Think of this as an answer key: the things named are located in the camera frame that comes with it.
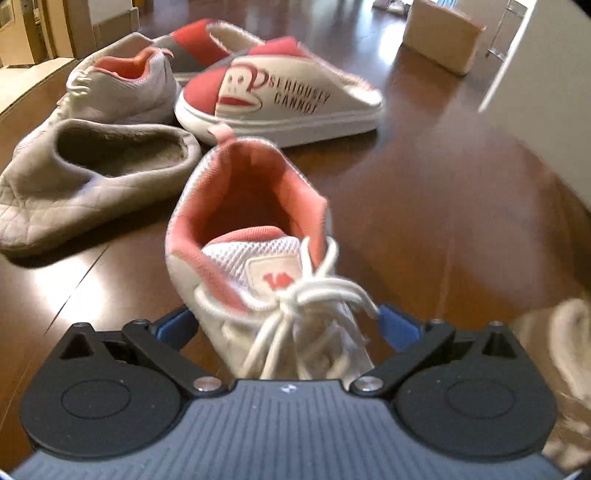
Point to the white cabinet door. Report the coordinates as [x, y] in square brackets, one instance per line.
[545, 92]

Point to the beige quilted slipper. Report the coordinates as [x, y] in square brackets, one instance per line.
[69, 198]

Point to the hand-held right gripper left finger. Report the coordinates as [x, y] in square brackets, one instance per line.
[173, 330]

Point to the white lace-up sneaker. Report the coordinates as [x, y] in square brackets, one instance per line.
[258, 217]
[124, 99]

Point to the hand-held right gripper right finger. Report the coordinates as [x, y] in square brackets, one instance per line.
[397, 330]

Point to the tan cube footstool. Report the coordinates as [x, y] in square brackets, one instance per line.
[438, 37]

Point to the red white plush slipper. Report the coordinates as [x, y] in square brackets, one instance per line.
[198, 39]
[323, 115]

